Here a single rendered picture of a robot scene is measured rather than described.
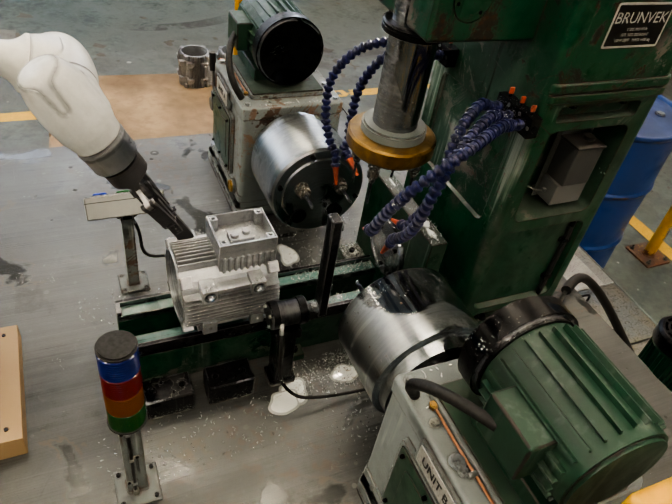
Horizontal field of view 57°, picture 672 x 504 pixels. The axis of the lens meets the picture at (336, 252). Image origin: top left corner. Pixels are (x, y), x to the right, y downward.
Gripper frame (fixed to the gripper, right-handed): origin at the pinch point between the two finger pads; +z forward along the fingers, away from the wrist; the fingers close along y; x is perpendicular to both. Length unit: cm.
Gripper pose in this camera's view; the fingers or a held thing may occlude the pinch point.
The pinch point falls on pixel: (178, 228)
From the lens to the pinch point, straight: 129.1
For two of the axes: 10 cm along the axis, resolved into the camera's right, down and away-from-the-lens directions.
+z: 3.4, 5.6, 7.5
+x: -8.6, 5.1, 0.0
